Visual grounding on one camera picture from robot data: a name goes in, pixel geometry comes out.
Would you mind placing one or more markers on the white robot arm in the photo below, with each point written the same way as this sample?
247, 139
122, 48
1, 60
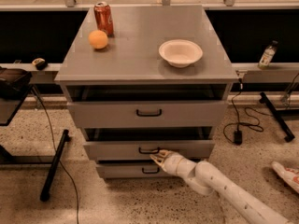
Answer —
204, 178

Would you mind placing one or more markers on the orange fruit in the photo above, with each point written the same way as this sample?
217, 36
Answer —
98, 39

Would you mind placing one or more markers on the grey top drawer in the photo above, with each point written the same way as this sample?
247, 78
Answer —
95, 107

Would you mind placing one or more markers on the white paper bowl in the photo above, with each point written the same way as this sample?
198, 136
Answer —
180, 53

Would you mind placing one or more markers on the red soda can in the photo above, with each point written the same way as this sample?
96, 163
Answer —
103, 17

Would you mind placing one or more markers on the black table frame left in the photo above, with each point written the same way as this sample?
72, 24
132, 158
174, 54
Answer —
9, 109

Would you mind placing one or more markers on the grey drawer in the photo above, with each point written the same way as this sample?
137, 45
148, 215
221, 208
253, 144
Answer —
141, 149
129, 169
95, 107

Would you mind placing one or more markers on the black table leg right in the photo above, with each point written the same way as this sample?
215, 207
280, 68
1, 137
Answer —
284, 127

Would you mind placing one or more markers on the small clear bottle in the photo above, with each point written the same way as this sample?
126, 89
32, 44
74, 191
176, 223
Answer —
268, 55

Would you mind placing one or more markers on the grey bottom drawer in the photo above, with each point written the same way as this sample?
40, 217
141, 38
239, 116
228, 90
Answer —
129, 169

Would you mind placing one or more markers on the white red sneaker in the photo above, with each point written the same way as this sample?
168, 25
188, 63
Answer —
289, 175

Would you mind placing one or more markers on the grey drawer cabinet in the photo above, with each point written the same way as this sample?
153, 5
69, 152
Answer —
131, 62

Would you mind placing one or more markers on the yellow black tape measure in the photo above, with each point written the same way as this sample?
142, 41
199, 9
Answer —
40, 63

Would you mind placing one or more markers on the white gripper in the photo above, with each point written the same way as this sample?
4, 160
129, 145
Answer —
170, 164

